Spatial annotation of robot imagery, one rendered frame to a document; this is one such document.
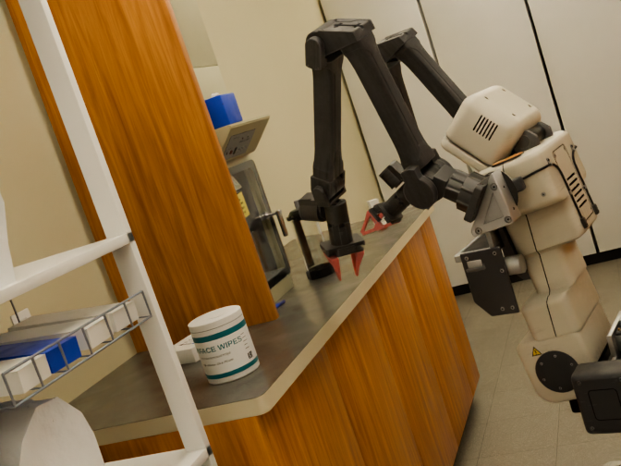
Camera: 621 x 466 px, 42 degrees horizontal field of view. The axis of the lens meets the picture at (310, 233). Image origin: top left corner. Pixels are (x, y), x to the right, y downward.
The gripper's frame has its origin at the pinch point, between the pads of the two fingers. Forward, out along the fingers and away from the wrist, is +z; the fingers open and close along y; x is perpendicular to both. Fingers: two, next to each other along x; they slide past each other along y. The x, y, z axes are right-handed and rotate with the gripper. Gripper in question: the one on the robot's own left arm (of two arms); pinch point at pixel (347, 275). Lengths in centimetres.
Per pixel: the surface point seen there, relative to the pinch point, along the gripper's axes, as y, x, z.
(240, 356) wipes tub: 32.5, 15.5, 5.7
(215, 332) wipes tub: 36.7, 14.3, -1.3
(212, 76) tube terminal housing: 13, -74, -47
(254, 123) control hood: 5, -60, -32
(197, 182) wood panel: 28, -41, -23
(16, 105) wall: 72, -64, -52
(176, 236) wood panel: 37, -44, -8
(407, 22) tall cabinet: -148, -311, -24
